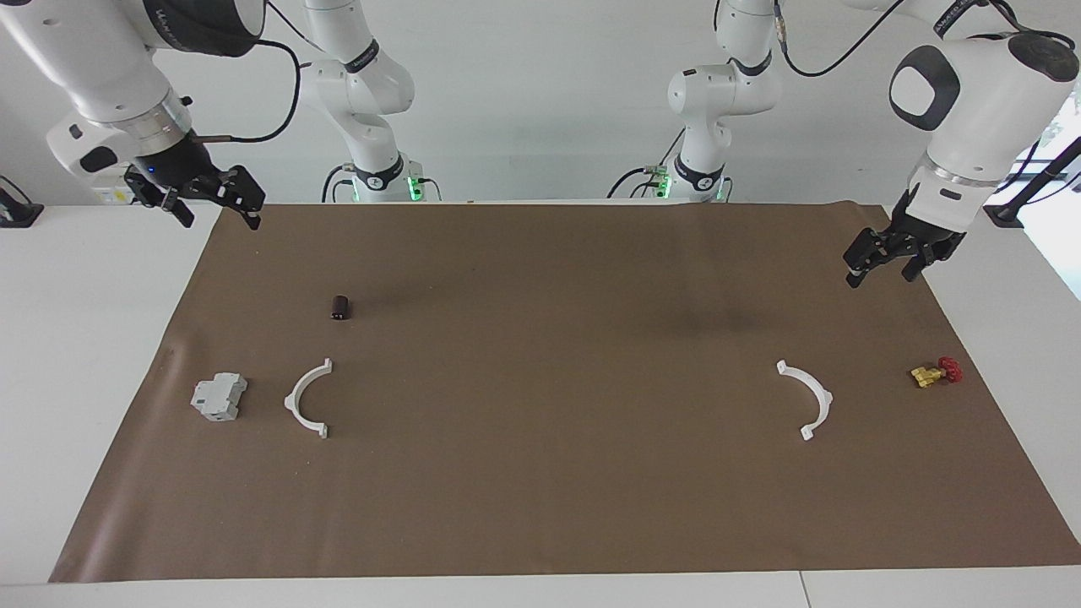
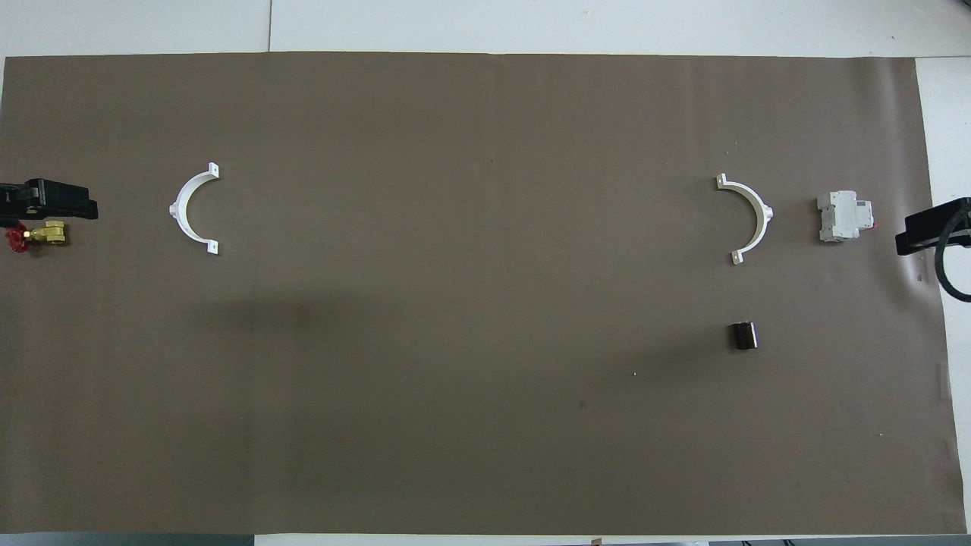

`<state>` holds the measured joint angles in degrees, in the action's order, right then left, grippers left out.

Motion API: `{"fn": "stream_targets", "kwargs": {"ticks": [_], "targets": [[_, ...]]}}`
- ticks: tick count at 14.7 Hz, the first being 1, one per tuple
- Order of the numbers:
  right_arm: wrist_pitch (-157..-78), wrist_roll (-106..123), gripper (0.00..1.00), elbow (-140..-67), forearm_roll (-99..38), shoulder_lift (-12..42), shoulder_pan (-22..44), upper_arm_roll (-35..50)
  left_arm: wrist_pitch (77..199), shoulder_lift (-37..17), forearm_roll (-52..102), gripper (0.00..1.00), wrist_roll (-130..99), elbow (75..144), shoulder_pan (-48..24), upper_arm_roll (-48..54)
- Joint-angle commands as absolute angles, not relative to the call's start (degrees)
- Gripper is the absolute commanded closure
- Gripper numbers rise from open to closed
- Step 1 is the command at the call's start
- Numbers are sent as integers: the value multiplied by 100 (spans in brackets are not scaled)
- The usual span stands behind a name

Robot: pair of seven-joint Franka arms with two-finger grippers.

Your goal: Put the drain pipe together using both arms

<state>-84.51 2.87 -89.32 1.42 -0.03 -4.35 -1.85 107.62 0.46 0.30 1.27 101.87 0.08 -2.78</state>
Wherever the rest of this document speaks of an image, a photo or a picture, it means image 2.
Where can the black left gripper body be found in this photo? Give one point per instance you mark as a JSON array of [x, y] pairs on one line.
[[38, 197]]

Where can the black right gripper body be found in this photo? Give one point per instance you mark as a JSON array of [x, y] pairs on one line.
[[954, 216]]

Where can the white half pipe clamp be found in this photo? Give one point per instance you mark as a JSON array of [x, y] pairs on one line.
[[175, 210], [765, 214]]

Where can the white circuit breaker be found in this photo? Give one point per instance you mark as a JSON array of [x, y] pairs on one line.
[[838, 216]]

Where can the small dark brown cylinder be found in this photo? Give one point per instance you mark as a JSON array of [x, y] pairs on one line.
[[743, 337]]

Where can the brown table mat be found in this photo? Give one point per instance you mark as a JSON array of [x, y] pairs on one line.
[[485, 303]]

